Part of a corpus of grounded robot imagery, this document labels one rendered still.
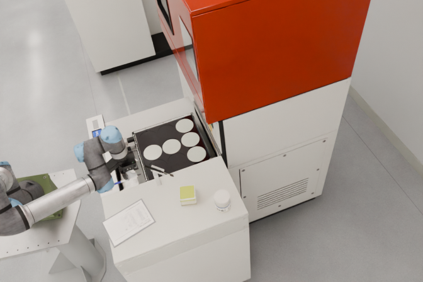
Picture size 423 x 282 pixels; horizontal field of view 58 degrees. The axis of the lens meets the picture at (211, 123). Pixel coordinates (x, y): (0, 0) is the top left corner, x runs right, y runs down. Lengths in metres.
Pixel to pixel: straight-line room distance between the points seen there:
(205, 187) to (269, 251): 1.02
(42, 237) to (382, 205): 2.21
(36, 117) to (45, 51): 1.02
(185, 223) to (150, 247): 0.18
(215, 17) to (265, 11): 0.20
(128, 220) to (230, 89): 0.75
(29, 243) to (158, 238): 0.70
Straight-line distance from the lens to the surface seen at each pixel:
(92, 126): 2.24
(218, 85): 1.57
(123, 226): 1.83
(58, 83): 4.19
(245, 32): 1.46
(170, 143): 2.11
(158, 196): 1.86
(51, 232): 2.13
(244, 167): 2.11
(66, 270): 2.95
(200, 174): 1.88
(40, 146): 3.67
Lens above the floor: 2.54
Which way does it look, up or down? 50 degrees down
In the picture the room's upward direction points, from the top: 8 degrees counter-clockwise
